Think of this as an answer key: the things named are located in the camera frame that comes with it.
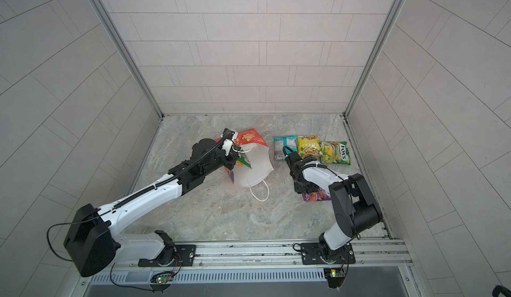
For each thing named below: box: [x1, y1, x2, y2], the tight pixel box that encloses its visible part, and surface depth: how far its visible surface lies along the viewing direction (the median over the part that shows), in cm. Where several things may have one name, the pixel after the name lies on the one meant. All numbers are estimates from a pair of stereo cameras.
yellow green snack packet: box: [298, 135, 322, 159], surface depth 101 cm
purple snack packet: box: [302, 187, 333, 202], surface depth 85 cm
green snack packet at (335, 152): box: [320, 141, 351, 166], surface depth 98 cm
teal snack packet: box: [272, 135, 299, 161], surface depth 102 cm
